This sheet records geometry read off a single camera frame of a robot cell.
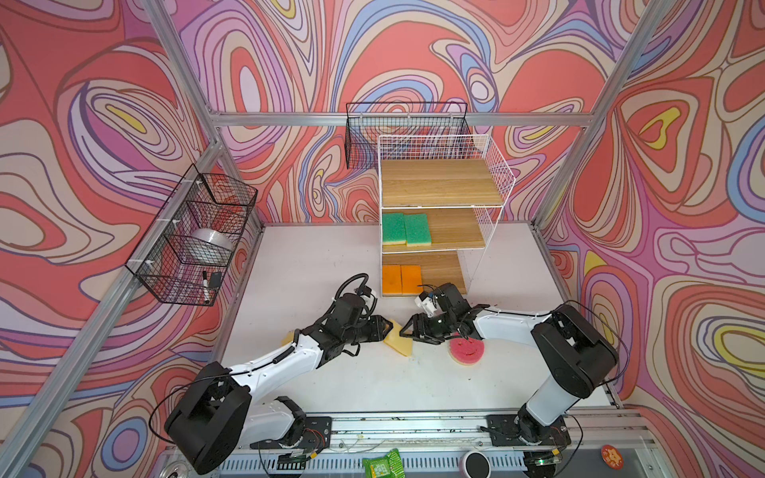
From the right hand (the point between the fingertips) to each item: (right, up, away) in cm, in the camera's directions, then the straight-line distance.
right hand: (407, 340), depth 87 cm
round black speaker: (+14, -22, -21) cm, 33 cm away
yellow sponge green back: (+2, +32, -4) cm, 33 cm away
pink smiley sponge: (+17, -2, -2) cm, 17 cm away
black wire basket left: (-57, +26, -13) cm, 64 cm away
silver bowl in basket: (-49, +29, -16) cm, 59 cm away
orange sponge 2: (+3, +17, +15) cm, 23 cm away
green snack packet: (-6, -24, -18) cm, 31 cm away
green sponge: (-4, +33, -3) cm, 33 cm away
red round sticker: (+48, -23, -16) cm, 56 cm away
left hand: (-4, +6, -5) cm, 9 cm away
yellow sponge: (-2, 0, -2) cm, 3 cm away
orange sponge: (-4, +17, +15) cm, 23 cm away
